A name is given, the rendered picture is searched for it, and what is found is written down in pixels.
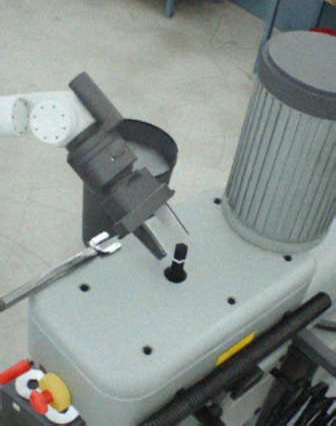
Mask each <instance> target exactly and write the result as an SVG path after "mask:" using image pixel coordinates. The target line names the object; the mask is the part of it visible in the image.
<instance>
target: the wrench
mask: <svg viewBox="0 0 336 426"><path fill-rule="evenodd" d="M108 237H109V234H108V233H107V232H106V231H105V232H104V233H102V234H100V235H98V236H97V237H95V238H93V239H92V240H91V241H89V242H87V243H86V245H87V247H89V248H87V249H85V250H83V251H82V252H80V253H78V254H76V255H75V256H73V257H72V258H71V259H69V260H67V261H66V260H65V261H64V262H62V263H60V264H58V265H57V266H55V267H53V268H51V269H50V270H48V271H47V272H45V273H44V274H42V275H40V276H38V277H37V278H35V279H33V280H31V281H28V282H27V283H26V284H24V285H22V286H20V287H19V288H17V289H15V290H13V291H12V292H11V293H9V294H7V295H6V296H4V297H3V296H2V297H0V314H1V312H3V311H5V310H6V309H8V308H10V307H11V306H13V305H15V304H16V303H19V302H21V301H22V300H24V299H26V298H27V297H29V296H31V295H32V294H33V293H35V292H37V291H38V290H40V289H42V288H43V287H47V286H48V285H50V284H52V283H53V282H54V281H56V280H58V279H59V278H61V277H63V276H64V275H66V274H68V273H69V272H71V271H73V270H75V269H76V268H77V267H79V266H82V265H84V264H85V263H87V262H89V261H90V260H92V259H94V258H96V257H97V256H99V257H100V258H101V259H104V258H106V257H107V256H110V255H112V254H113V253H115V252H117V251H118V250H119V249H121V245H120V244H119V243H115V244H113V245H112V246H110V247H108V248H107V249H105V250H103V249H102V248H101V247H99V246H98V244H100V243H102V242H103V241H105V240H107V239H108Z"/></svg>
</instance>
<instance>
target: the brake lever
mask: <svg viewBox="0 0 336 426"><path fill-rule="evenodd" d="M34 365H36V364H35V363H34V361H33V360H32V358H31V359H30V360H28V361H26V360H24V359H23V360H21V361H19V362H17V363H16V364H14V365H13V366H11V367H10V368H8V369H7V370H5V371H4V372H3V373H0V383H1V384H4V385H6V384H7V383H8V382H10V381H12V380H14V379H16V378H19V377H21V376H23V375H24V374H26V373H27V372H29V371H30V369H31V366H34Z"/></svg>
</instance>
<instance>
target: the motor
mask: <svg viewBox="0 0 336 426"><path fill-rule="evenodd" d="M260 57H261V58H260V62H259V66H258V71H257V74H256V77H255V81H254V84H253V88H252V91H251V95H250V99H249V101H248V108H247V112H246V116H245V119H244V123H243V126H242V130H241V134H240V136H239V140H238V144H237V147H236V151H235V154H234V158H233V162H232V165H231V169H230V172H229V176H228V180H227V183H226V186H225V189H224V193H223V196H222V201H221V209H222V212H223V215H224V217H225V219H226V221H227V222H228V224H229V225H230V226H231V227H232V228H233V229H234V230H235V231H236V232H237V233H238V234H239V235H240V236H242V237H243V238H244V239H246V240H247V241H249V242H251V243H253V244H255V245H257V246H259V247H261V248H263V249H266V250H269V251H273V252H279V253H289V252H290V253H292V252H302V251H307V250H310V249H313V248H314V247H316V246H317V245H319V244H320V243H321V242H322V241H324V240H325V239H326V237H327V235H328V233H329V231H330V228H331V226H332V223H333V221H334V218H335V214H336V37H335V36H331V35H327V34H322V33H317V32H306V31H301V30H298V31H290V32H285V33H282V34H279V35H277V36H276V37H274V38H272V39H269V40H268V41H267V42H266V43H265V44H264V46H263V48H262V52H261V55H260Z"/></svg>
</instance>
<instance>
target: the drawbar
mask: <svg viewBox="0 0 336 426"><path fill-rule="evenodd" d="M187 252H188V245H186V244H184V243H177V244H176V245H175V249H174V255H173V258H174V259H176V260H177V261H184V260H186V256H187ZM173 258H172V262H171V267H170V271H169V275H168V281H169V282H171V283H175V284H180V280H181V276H182V272H183V268H184V264H185V262H181V263H178V262H176V261H175V260H173Z"/></svg>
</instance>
